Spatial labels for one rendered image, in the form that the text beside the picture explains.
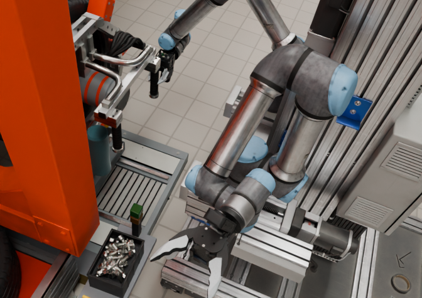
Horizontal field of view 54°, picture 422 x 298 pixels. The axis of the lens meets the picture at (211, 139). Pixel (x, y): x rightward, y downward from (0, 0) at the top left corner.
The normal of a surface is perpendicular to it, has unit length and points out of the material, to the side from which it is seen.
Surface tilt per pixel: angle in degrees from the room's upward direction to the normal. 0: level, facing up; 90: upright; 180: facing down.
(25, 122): 90
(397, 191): 90
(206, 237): 8
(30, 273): 0
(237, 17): 0
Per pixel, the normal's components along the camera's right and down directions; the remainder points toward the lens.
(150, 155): 0.13, -0.64
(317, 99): -0.54, 0.62
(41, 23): 0.94, 0.33
